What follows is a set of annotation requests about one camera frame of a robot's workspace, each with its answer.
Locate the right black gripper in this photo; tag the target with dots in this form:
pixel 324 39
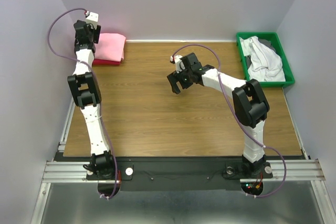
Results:
pixel 174 77

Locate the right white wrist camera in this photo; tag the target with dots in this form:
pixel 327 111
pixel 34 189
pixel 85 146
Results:
pixel 177 61

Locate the green plastic bin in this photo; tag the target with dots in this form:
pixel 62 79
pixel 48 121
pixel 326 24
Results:
pixel 274 39

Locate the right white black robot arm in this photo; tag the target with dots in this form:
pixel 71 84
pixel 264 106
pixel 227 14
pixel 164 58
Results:
pixel 249 104

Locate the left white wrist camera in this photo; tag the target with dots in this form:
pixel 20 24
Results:
pixel 91 18

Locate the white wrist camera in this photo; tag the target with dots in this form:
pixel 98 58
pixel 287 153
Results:
pixel 177 61
pixel 91 18

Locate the light pink t shirt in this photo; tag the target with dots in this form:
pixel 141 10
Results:
pixel 110 47

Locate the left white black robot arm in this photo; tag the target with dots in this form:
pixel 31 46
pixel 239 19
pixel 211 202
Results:
pixel 87 97

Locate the aluminium extrusion rail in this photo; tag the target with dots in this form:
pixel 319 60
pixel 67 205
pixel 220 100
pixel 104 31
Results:
pixel 297 170

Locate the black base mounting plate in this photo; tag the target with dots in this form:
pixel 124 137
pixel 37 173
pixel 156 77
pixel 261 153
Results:
pixel 177 173

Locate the folded magenta t shirt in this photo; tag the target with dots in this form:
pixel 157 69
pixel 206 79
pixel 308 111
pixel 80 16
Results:
pixel 101 62

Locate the white crumpled t shirt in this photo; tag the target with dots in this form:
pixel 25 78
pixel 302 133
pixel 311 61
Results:
pixel 263 64

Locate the grey garment in bin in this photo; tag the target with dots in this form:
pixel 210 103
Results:
pixel 267 43

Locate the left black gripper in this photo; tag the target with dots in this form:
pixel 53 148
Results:
pixel 95 32

